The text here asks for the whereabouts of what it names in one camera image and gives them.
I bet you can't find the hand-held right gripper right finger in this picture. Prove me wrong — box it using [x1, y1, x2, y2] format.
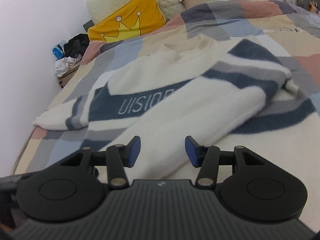
[184, 135, 265, 188]

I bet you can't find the cardboard box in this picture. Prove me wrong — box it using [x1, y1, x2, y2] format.
[57, 64, 80, 89]

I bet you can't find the black clothes pile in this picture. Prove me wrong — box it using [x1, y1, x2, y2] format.
[63, 33, 90, 58]

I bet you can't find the white striped fleece sweater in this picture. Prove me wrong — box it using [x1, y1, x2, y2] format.
[32, 34, 320, 183]

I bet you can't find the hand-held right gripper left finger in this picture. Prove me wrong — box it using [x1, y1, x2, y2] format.
[59, 135, 142, 189]

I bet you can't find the blue plastic bottle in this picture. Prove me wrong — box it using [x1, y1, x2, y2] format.
[52, 40, 67, 60]

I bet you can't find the white crumpled cloth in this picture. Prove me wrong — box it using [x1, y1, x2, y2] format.
[54, 56, 82, 78]

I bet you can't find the yellow crown pillow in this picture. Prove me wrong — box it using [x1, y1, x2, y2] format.
[87, 0, 167, 43]

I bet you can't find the patchwork checked quilt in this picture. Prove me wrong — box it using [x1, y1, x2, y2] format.
[11, 0, 320, 178]

